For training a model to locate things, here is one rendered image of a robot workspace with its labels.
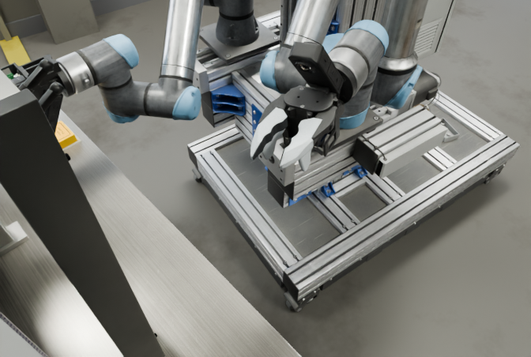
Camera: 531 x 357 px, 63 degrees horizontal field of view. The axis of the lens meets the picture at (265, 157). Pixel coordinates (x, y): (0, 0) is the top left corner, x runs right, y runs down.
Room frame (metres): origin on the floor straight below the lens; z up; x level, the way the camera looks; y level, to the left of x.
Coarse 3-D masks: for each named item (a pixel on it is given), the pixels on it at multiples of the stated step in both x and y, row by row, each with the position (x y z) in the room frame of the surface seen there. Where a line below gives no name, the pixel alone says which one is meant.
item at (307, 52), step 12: (300, 48) 0.48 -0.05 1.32; (312, 48) 0.48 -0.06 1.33; (324, 48) 0.48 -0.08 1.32; (300, 60) 0.47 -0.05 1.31; (312, 60) 0.46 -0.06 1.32; (324, 60) 0.48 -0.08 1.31; (300, 72) 0.50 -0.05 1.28; (312, 72) 0.48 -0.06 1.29; (324, 72) 0.47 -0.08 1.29; (336, 72) 0.50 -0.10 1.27; (324, 84) 0.50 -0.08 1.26; (336, 84) 0.50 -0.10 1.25
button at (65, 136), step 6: (60, 126) 0.76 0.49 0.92; (66, 126) 0.76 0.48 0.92; (60, 132) 0.74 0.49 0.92; (66, 132) 0.74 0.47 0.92; (72, 132) 0.74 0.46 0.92; (60, 138) 0.72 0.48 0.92; (66, 138) 0.72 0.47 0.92; (72, 138) 0.73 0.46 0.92; (60, 144) 0.71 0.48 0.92; (66, 144) 0.72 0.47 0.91
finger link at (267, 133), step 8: (272, 112) 0.46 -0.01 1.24; (280, 112) 0.46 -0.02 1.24; (264, 120) 0.44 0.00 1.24; (272, 120) 0.44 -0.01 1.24; (280, 120) 0.44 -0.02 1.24; (264, 128) 0.42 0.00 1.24; (272, 128) 0.42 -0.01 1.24; (280, 128) 0.43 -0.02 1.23; (256, 136) 0.41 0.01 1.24; (264, 136) 0.41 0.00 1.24; (272, 136) 0.42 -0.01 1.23; (256, 144) 0.40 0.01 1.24; (264, 144) 0.40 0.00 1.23; (272, 144) 0.43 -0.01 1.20; (256, 152) 0.39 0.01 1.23; (264, 152) 0.42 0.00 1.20; (272, 152) 0.43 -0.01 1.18
